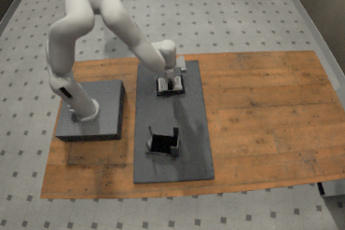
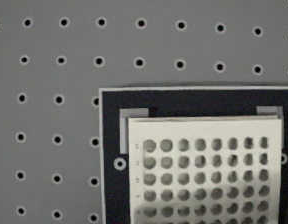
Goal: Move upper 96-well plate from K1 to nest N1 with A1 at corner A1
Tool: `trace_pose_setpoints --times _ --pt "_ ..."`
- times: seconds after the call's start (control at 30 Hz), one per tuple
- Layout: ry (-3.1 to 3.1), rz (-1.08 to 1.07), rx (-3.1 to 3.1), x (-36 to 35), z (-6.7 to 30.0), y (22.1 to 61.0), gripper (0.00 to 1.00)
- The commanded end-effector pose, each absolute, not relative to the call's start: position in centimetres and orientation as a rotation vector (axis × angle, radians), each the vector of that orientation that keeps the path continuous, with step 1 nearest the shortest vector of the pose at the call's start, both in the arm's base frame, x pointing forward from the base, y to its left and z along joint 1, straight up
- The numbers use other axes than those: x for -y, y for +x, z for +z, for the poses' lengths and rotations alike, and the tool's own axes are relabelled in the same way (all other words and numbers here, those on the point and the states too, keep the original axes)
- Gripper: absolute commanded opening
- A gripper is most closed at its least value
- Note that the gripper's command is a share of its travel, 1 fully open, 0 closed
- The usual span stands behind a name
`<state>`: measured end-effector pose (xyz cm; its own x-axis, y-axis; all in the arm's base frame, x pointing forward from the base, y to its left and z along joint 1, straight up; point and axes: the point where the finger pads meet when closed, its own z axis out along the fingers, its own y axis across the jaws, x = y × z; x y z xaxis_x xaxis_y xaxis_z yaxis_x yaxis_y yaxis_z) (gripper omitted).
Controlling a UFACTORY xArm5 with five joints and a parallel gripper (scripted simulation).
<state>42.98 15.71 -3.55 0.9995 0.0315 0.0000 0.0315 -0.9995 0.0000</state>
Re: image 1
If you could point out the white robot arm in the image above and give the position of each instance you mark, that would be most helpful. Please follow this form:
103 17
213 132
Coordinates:
80 20

